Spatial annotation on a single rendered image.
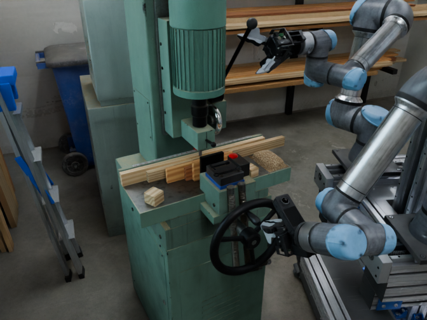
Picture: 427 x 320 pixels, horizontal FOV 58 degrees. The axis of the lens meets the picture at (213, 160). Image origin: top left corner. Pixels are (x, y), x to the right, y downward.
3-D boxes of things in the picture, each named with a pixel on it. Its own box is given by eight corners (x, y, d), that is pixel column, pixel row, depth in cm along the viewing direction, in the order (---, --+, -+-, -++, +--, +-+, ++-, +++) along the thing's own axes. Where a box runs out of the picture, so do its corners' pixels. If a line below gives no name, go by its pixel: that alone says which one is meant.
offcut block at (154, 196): (155, 207, 123) (154, 197, 121) (144, 202, 125) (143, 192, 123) (164, 200, 126) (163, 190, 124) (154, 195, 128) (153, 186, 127)
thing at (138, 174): (122, 186, 133) (121, 174, 131) (121, 184, 135) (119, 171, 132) (264, 148, 159) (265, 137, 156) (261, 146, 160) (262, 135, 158)
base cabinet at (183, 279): (175, 377, 166) (165, 253, 132) (131, 286, 211) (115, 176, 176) (260, 333, 185) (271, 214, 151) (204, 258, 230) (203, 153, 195)
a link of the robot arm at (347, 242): (372, 261, 83) (341, 263, 80) (335, 254, 93) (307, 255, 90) (371, 225, 84) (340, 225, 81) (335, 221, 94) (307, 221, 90)
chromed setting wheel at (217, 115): (216, 140, 152) (217, 110, 146) (202, 129, 162) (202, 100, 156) (223, 138, 153) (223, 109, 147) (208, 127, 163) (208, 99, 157)
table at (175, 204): (151, 247, 115) (149, 231, 112) (120, 196, 139) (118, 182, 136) (307, 192, 141) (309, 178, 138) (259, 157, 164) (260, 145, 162)
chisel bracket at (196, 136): (197, 155, 136) (197, 133, 132) (181, 140, 146) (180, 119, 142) (216, 150, 139) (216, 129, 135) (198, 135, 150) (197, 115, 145)
